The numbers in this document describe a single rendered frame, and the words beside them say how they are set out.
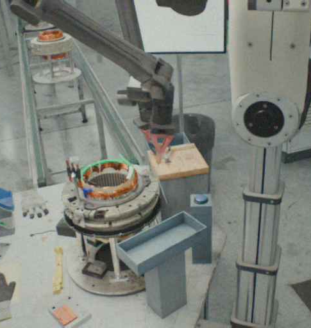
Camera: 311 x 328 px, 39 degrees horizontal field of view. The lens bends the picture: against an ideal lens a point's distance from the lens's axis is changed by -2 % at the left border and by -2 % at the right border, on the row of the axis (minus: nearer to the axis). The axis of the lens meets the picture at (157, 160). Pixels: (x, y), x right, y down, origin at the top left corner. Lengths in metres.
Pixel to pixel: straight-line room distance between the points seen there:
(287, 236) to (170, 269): 1.76
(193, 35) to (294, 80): 1.34
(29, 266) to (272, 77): 1.12
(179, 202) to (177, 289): 0.38
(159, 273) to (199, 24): 1.39
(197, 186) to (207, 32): 0.95
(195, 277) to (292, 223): 1.65
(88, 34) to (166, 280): 0.73
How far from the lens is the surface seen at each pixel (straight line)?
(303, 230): 3.07
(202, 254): 1.58
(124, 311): 1.48
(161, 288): 1.35
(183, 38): 2.33
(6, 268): 1.74
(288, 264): 2.80
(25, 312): 1.56
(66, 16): 1.06
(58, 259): 1.70
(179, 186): 1.61
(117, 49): 1.09
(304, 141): 3.79
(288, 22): 0.97
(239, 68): 1.03
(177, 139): 1.86
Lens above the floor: 1.87
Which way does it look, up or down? 29 degrees down
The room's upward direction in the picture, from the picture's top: 4 degrees counter-clockwise
